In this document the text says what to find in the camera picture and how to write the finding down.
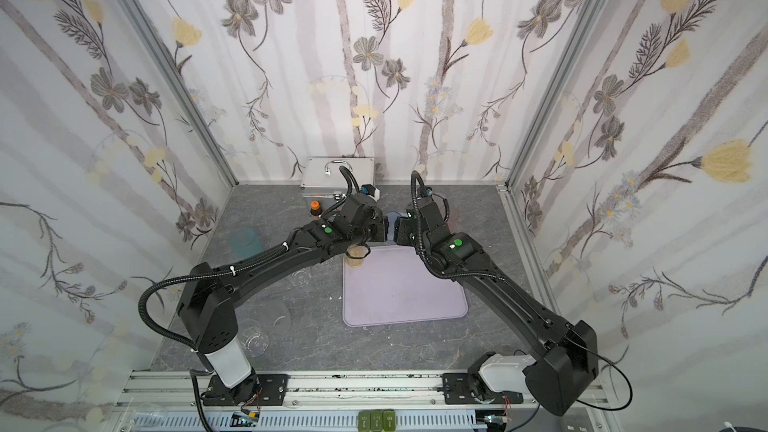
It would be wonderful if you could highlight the amber drinking glass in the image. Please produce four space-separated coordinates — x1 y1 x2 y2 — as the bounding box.
344 245 370 268

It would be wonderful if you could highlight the lilac plastic tray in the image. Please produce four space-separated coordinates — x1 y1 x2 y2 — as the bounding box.
342 245 469 328

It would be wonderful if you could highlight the teal plastic cup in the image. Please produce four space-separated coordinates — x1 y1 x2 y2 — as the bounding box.
229 227 264 259

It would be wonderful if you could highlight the pink drinking glass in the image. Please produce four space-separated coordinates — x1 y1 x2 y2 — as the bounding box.
447 208 461 230

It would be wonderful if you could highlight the blue plastic cup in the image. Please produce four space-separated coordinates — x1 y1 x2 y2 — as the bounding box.
385 211 401 242

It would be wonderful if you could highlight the clear tumbler glass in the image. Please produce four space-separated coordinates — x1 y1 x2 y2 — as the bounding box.
289 269 311 288

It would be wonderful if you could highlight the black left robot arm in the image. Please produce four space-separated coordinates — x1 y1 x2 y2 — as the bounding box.
138 166 386 406

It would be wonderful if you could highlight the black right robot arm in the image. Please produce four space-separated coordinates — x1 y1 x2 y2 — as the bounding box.
394 171 634 417

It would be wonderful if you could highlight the brown bottle orange cap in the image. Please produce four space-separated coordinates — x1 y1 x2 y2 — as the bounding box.
310 200 324 220

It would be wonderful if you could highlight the silver metal first-aid case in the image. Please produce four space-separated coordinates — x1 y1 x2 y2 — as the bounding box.
301 157 375 201

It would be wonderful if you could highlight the clear glass front left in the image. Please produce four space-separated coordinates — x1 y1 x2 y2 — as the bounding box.
238 320 270 357

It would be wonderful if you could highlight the green terminal block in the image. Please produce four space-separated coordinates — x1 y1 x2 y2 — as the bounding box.
356 410 397 432

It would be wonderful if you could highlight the clear glass near rail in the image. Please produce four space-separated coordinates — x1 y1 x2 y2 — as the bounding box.
254 299 292 336

